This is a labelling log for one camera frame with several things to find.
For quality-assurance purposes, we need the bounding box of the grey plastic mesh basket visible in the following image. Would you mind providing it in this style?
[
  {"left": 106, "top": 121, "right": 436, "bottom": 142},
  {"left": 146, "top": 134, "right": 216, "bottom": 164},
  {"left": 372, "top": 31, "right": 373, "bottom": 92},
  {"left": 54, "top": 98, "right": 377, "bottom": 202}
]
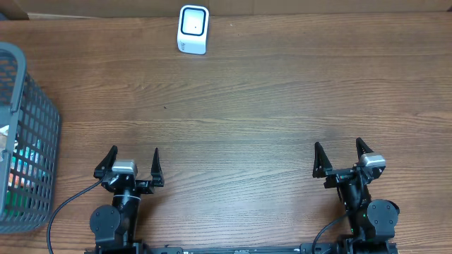
[{"left": 1, "top": 42, "right": 61, "bottom": 234}]

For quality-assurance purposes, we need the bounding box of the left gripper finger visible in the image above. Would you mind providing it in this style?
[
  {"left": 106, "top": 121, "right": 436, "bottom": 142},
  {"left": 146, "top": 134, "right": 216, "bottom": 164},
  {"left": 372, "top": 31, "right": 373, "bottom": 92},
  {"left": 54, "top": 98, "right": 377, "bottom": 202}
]
[
  {"left": 151, "top": 148, "right": 165, "bottom": 187},
  {"left": 93, "top": 145, "right": 118, "bottom": 179}
]

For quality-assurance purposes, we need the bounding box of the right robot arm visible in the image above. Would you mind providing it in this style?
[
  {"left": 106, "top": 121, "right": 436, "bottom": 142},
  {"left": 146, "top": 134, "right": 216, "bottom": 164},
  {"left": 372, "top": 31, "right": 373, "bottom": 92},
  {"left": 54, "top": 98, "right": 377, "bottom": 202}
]
[{"left": 307, "top": 138, "right": 400, "bottom": 253}]

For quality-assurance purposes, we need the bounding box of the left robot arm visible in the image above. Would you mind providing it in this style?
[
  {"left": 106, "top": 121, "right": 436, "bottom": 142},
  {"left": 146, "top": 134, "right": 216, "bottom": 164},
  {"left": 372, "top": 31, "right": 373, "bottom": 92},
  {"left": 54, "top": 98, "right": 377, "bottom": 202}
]
[{"left": 90, "top": 145, "right": 165, "bottom": 253}]

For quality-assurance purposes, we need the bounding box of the white barcode scanner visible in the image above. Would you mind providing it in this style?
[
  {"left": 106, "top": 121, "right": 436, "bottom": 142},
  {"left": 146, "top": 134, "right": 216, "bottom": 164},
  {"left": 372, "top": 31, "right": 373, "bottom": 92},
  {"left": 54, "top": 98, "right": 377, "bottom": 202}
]
[{"left": 177, "top": 5, "right": 210, "bottom": 55}]

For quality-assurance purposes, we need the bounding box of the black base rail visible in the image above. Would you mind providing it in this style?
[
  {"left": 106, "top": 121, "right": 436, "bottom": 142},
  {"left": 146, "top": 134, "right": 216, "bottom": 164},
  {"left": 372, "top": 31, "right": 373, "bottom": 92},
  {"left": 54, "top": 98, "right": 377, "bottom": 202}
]
[{"left": 84, "top": 243, "right": 399, "bottom": 254}]

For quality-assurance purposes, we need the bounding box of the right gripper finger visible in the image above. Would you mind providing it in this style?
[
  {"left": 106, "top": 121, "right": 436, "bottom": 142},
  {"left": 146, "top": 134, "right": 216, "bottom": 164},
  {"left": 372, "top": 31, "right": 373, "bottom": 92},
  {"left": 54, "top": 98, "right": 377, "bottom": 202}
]
[
  {"left": 312, "top": 142, "right": 333, "bottom": 178},
  {"left": 356, "top": 138, "right": 374, "bottom": 159}
]

